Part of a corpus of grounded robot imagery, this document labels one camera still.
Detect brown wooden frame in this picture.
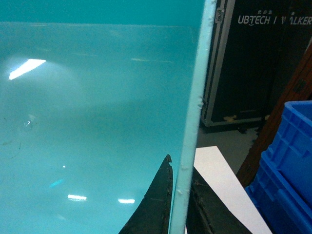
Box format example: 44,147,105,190
236,45,312,188

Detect teal plastic tray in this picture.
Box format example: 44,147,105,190
0,0,216,234

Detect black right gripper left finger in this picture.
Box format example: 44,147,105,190
120,155,173,234

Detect black UBTECH flight case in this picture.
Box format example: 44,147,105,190
201,0,312,129

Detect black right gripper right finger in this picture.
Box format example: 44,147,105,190
186,169,250,234

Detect stacked blue crates on floor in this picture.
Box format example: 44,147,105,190
245,100,312,234

